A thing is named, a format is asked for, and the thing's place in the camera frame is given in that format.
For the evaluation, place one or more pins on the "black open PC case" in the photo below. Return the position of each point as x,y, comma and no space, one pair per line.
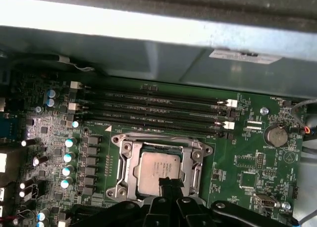
148,56

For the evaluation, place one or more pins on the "metal socket cover frame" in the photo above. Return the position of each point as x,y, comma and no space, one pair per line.
189,157

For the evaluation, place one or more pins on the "RAM slot white clip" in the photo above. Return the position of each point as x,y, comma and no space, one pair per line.
153,116
153,94
81,217

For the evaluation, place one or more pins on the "silver rear port block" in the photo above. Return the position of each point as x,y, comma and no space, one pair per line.
5,162

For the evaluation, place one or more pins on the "silver internal USB port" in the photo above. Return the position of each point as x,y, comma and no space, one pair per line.
266,201

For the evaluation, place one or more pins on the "blue rear port connector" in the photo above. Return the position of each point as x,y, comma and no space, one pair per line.
10,128

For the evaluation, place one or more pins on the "silver green CPU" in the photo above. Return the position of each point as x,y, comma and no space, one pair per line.
153,172

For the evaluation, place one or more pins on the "green motherboard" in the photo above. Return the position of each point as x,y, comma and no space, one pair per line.
223,157

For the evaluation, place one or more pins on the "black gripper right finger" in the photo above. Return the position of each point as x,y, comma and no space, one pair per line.
177,192

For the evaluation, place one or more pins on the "white case sticker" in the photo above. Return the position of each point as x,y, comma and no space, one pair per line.
244,56

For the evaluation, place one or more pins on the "round coin battery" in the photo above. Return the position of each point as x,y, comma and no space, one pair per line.
275,135

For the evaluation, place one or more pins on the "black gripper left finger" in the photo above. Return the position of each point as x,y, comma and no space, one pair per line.
166,192

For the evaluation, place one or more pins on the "RAM slot black clip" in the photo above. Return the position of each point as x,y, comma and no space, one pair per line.
153,126
91,208
153,104

